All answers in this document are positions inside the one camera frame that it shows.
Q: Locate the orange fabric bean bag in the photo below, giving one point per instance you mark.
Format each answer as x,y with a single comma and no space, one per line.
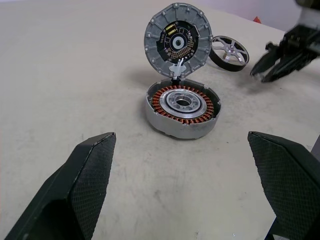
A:
257,20

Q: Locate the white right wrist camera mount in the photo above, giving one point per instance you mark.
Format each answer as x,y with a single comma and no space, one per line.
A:
311,16

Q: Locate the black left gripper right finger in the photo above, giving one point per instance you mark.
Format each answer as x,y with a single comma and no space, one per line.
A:
287,175

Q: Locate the silver motor housing copper windings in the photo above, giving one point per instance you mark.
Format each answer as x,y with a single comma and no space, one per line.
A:
175,125

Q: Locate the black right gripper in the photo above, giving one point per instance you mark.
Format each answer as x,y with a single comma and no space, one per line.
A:
300,47

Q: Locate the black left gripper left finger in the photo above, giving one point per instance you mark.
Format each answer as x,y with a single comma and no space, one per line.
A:
85,180

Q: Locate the grey motor lid circuit board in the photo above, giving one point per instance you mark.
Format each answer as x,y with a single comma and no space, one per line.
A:
160,60

